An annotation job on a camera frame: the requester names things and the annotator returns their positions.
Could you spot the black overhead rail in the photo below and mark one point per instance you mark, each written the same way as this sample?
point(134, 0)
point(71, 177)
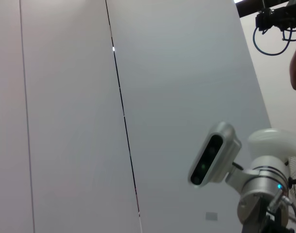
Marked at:
point(247, 8)

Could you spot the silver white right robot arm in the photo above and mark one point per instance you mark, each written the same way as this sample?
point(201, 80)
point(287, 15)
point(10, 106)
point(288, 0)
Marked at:
point(264, 179)

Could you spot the silver right wrist depth camera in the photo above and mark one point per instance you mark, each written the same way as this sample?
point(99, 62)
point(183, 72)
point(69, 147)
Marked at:
point(220, 150)

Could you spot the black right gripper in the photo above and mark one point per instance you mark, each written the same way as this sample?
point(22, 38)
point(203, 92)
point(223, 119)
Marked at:
point(266, 225)

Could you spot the black overhead camera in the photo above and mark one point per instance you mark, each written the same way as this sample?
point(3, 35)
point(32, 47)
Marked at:
point(276, 14)

